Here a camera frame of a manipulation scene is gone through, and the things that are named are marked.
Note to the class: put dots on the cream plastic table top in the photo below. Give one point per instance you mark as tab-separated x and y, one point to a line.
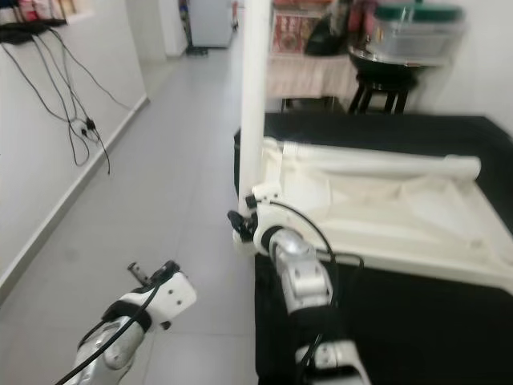
393	224

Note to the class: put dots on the beige side table cloth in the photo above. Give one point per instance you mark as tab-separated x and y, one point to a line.
313	76

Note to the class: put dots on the black power adapter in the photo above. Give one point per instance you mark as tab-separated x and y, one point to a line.
86	130

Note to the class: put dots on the black stool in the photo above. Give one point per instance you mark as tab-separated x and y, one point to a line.
381	88

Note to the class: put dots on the red printed box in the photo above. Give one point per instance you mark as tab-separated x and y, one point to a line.
292	34

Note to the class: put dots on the black bag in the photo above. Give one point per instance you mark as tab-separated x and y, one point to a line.
329	38

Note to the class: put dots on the black power strip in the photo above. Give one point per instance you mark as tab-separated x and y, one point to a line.
28	34

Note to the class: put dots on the colourful snack bag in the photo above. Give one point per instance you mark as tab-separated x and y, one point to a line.
30	10

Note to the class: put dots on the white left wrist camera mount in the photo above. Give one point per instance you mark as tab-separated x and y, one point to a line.
175	298

